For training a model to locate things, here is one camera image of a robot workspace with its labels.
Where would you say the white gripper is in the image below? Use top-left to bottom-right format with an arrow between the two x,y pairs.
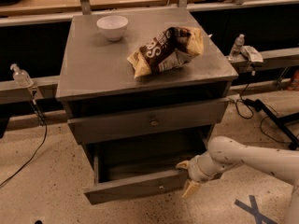
176,155 -> 209,199

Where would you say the grey drawer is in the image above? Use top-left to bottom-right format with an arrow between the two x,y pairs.
83,126 -> 223,205
68,98 -> 228,144

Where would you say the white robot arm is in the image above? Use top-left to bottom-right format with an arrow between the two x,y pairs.
176,136 -> 299,224

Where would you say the grey drawer cabinet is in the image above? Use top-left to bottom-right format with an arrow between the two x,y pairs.
55,7 -> 239,193

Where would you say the grey top drawer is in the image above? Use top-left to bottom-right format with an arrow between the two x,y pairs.
68,98 -> 228,144

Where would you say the blue tape cross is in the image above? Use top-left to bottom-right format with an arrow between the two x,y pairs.
235,195 -> 277,224

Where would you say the black stand leg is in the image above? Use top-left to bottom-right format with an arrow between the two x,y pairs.
244,99 -> 299,150

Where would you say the brown yellow chip bag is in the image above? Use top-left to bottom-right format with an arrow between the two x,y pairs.
127,27 -> 204,78

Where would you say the crumpled white paper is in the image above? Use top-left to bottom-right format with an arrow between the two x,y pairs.
241,46 -> 263,63

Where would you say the clear plastic water bottle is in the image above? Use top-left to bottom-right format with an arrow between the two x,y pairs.
228,34 -> 245,62

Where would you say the white ceramic bowl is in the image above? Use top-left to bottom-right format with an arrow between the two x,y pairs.
96,15 -> 128,41

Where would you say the clear pump sanitizer bottle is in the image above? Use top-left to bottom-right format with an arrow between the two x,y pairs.
10,63 -> 34,88

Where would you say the black floor cable right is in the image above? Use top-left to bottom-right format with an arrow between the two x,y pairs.
234,68 -> 291,145

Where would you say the black floor cable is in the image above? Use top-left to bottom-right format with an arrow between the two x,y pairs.
234,68 -> 291,145
0,87 -> 49,189

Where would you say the grey metal rail right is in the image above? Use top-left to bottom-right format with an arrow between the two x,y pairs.
231,48 -> 299,74

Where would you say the grey metal rail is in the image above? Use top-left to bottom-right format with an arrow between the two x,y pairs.
0,76 -> 59,105
231,48 -> 299,74

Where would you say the black floor cable left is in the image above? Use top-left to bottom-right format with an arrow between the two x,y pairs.
0,87 -> 49,189

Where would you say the grey metal rail left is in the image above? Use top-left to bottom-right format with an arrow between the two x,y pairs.
0,76 -> 59,105

